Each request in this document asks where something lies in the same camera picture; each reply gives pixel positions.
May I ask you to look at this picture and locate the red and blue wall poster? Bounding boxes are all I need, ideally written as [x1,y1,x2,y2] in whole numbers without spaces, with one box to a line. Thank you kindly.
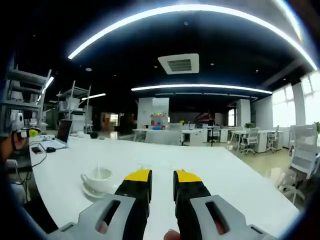
[196,112,216,124]

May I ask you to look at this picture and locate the tall grey metal shelf rack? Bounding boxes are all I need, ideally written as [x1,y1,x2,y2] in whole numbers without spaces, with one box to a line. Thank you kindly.
[0,64,53,138]

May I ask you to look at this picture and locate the white coffee tray saucer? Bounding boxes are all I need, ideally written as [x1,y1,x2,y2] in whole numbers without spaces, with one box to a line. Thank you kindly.
[82,183,119,200]

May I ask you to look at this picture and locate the person's left hand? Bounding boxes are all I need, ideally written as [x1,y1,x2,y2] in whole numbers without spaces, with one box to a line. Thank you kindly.
[12,133,29,152]

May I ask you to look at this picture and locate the long curved ceiling light strip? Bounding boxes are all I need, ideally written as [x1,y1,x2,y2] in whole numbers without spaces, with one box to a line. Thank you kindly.
[67,4,319,71]

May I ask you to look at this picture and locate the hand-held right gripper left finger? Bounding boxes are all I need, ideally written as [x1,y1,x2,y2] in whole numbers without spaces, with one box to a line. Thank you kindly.
[47,168,153,240]

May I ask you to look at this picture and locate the white tabletop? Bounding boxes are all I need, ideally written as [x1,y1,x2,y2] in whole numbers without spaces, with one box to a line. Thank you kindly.
[28,134,301,240]

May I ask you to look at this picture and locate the white office desk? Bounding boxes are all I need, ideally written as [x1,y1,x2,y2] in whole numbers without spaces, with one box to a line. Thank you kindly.
[131,128,151,143]

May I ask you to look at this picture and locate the person's right hand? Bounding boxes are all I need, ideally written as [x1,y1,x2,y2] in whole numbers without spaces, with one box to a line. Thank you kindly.
[163,229,182,240]

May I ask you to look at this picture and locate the short ceiling light strip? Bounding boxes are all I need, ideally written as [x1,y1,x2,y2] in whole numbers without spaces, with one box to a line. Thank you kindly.
[80,92,107,101]

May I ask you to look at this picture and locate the white mesh office chair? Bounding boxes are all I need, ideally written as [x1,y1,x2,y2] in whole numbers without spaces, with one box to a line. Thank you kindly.
[266,124,281,154]
[276,123,320,204]
[238,127,260,156]

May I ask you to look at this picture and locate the ceiling air conditioner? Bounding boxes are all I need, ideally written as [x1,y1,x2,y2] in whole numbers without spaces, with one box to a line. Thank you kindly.
[157,52,200,76]

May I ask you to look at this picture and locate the black cable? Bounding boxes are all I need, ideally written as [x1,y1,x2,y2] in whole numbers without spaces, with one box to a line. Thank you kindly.
[9,143,49,186]

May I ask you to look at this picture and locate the straight ceiling light strip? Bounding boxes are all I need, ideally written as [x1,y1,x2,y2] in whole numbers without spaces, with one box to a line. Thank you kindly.
[130,83,273,95]

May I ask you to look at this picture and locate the white coffee cup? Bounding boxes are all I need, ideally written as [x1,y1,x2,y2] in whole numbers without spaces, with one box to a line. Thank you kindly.
[80,167,113,195]

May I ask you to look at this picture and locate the white laptop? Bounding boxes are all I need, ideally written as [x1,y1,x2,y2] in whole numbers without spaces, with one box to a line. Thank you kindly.
[41,119,74,150]

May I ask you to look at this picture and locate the display cabinet with colourful items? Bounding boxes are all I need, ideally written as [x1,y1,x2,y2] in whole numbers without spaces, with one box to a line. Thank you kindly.
[149,97,170,131]

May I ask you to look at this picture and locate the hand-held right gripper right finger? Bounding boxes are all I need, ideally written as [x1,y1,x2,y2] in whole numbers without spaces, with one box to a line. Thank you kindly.
[173,169,276,240]

